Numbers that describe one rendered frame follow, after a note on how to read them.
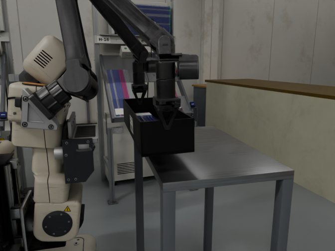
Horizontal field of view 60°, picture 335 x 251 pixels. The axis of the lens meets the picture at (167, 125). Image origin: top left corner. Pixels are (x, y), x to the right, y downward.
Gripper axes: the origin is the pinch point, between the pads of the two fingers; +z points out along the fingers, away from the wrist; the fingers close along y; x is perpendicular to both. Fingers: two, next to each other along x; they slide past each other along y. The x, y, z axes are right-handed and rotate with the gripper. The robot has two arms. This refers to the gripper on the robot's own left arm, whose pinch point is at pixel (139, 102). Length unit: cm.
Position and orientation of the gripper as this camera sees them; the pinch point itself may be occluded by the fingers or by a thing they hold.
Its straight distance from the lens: 144.5
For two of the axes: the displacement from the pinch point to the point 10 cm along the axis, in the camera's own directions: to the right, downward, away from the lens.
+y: -2.4, -2.1, 9.5
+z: 0.2, 9.7, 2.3
